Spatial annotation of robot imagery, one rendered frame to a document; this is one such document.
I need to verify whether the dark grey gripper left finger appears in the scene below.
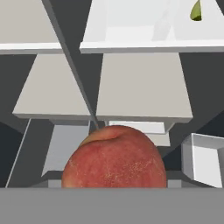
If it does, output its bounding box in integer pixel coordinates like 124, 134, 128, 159
31, 170, 66, 189

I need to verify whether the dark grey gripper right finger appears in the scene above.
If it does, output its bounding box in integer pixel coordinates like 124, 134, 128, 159
165, 170, 207, 189

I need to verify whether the red-orange peach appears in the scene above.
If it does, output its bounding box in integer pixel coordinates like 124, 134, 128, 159
60, 124, 168, 189

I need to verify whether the white fridge door bin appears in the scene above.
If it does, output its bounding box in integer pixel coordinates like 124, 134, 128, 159
180, 132, 224, 189

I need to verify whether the grey fridge drawer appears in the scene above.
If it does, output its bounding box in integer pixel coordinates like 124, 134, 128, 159
41, 119, 92, 178

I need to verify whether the white fridge drawer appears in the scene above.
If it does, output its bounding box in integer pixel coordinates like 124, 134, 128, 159
104, 120, 176, 148

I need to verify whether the pale grey fridge shelf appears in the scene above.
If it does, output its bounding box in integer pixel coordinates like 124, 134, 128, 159
11, 53, 92, 121
95, 52, 194, 124

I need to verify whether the grey fridge centre divider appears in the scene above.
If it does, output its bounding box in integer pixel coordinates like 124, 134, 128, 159
41, 0, 101, 131

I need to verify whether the white fridge shelf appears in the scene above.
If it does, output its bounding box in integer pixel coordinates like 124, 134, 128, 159
0, 0, 64, 56
79, 0, 224, 54

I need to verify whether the yellow-green lemon wedge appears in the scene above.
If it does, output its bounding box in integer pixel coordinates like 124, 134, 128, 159
190, 0, 203, 22

